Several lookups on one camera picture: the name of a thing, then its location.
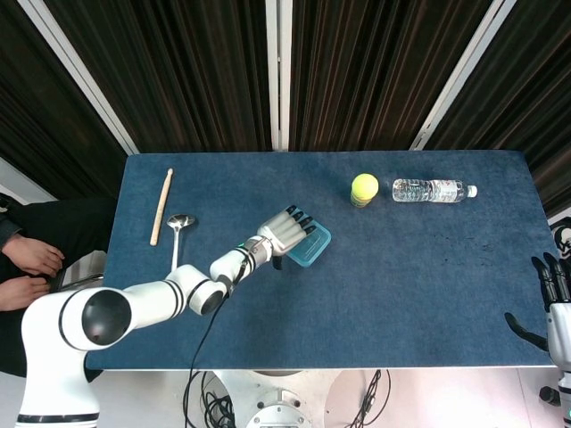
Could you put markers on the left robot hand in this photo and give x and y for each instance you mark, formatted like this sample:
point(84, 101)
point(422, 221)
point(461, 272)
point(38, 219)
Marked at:
point(283, 232)

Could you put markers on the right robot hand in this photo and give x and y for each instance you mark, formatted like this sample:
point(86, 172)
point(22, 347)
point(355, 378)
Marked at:
point(561, 330)

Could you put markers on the blue transparent plastic lid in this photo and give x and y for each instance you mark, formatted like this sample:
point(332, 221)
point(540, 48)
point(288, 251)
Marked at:
point(314, 247)

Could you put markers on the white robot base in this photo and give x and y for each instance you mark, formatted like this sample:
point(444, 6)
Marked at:
point(276, 401)

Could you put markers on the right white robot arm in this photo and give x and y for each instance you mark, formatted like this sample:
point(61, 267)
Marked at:
point(567, 397)

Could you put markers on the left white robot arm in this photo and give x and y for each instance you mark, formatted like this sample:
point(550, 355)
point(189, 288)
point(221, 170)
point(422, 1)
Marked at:
point(147, 298)

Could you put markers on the blue cloth-covered table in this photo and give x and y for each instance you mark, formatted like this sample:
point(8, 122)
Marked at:
point(379, 303)

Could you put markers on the bystander left hand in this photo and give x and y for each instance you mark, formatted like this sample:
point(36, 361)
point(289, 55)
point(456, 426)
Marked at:
point(35, 256)

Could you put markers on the bystander hand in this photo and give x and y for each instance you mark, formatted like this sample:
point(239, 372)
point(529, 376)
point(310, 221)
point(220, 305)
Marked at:
point(22, 292)
point(35, 256)

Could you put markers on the bystander right hand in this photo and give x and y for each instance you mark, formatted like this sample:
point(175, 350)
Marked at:
point(22, 292)

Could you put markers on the yellow tennis ball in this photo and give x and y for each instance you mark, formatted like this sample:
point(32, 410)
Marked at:
point(365, 185)

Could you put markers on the black white patterned object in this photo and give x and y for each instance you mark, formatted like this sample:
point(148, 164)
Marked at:
point(563, 234)

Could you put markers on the wooden stick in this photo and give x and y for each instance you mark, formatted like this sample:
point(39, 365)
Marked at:
point(161, 205)

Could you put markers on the clear plastic water bottle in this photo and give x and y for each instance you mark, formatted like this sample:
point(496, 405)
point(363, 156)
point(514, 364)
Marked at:
point(424, 190)

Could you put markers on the dark brown pleated curtain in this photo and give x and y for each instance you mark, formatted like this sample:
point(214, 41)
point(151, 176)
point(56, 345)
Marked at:
point(201, 67)

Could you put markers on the bystander black clothing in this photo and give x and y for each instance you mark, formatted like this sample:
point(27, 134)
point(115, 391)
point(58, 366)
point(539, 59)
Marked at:
point(67, 223)

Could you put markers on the white frame post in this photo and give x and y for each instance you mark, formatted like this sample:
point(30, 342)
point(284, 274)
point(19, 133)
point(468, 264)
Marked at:
point(278, 76)
point(459, 80)
point(85, 76)

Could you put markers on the metal chair frame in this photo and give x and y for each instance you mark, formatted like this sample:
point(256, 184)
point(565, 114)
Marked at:
point(87, 278)

